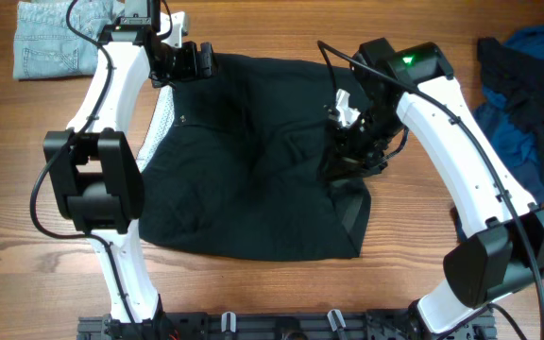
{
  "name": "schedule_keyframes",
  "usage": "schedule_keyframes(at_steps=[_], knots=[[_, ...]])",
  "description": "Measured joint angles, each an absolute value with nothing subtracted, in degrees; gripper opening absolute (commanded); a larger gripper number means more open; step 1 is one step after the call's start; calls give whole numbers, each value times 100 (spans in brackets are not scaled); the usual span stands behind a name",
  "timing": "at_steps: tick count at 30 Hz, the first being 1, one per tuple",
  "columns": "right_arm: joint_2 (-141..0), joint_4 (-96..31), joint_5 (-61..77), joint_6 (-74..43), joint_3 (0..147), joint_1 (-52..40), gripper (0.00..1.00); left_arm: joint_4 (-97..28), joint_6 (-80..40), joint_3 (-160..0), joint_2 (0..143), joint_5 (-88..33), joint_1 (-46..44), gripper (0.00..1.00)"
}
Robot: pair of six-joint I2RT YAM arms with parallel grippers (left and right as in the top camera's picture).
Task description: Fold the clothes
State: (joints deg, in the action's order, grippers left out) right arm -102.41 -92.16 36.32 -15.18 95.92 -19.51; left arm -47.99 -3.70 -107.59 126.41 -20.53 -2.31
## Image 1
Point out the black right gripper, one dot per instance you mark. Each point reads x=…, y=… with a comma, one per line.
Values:
x=341, y=156

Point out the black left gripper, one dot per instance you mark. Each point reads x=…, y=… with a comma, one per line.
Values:
x=189, y=69

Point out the black shorts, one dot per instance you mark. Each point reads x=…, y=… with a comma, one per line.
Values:
x=237, y=174

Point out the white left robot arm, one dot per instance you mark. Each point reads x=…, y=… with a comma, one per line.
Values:
x=96, y=181

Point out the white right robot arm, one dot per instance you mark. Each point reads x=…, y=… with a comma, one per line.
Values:
x=414, y=92

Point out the folded light blue jeans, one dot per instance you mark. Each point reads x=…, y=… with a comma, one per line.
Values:
x=45, y=44

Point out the blue garment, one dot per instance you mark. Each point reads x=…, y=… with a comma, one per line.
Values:
x=516, y=148

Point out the dark navy garment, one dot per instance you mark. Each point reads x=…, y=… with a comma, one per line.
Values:
x=519, y=77

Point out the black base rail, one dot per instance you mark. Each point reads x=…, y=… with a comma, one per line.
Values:
x=281, y=326

